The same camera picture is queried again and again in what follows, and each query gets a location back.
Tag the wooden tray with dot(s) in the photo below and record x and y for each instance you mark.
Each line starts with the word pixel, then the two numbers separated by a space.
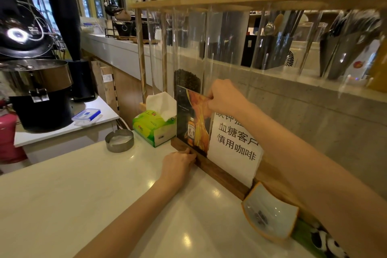
pixel 136 40

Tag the person's left forearm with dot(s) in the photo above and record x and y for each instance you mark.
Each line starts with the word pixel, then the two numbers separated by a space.
pixel 130 221

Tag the white paper notice sheet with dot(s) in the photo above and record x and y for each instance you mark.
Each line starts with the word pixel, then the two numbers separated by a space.
pixel 232 149

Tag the green cloth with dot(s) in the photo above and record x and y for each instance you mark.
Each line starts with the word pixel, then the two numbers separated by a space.
pixel 302 236

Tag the long wooden sign base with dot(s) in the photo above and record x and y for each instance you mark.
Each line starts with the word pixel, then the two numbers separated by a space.
pixel 223 176

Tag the person's right fingers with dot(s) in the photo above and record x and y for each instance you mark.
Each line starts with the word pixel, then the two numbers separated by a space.
pixel 213 99

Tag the pink gas cylinder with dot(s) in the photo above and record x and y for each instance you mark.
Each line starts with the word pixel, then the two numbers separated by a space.
pixel 9 140

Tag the white dish with orange rim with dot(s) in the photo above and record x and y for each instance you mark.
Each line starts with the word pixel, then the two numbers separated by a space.
pixel 269 214

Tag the white tissue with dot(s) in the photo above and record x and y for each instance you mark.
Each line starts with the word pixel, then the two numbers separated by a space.
pixel 161 105

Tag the person's right hand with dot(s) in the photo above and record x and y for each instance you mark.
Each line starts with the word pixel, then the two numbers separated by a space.
pixel 228 99

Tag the dark poster card orange print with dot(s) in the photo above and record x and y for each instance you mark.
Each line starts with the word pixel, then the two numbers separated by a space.
pixel 193 124

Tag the black coffee roaster machine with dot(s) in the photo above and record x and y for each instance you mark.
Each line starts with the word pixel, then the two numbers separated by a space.
pixel 33 19

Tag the person's left fingers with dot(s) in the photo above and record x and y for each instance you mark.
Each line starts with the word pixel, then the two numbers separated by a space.
pixel 189 155

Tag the dark coffee beans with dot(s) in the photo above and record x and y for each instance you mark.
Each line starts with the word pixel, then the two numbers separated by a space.
pixel 187 82

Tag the person's right forearm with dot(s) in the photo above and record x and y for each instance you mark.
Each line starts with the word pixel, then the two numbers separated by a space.
pixel 317 173

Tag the green tissue box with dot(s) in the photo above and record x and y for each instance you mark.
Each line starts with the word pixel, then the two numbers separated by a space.
pixel 152 129

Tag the round metal ashtray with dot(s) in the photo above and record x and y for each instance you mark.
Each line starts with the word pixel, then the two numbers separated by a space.
pixel 119 140

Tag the clear container with blue lid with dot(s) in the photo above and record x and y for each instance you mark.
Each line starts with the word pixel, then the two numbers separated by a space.
pixel 86 115

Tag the black kettle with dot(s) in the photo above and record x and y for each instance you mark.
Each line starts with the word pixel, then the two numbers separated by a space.
pixel 113 6

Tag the white side cabinet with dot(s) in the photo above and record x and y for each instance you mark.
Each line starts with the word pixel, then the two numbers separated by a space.
pixel 69 133

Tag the row of clear acrylic tubes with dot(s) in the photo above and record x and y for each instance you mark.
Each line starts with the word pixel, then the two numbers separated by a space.
pixel 257 34

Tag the steel cooling drum tray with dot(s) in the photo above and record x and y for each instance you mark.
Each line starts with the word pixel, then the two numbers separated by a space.
pixel 36 91

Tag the person's left hand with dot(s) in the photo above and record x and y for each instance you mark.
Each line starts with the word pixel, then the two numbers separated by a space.
pixel 175 165

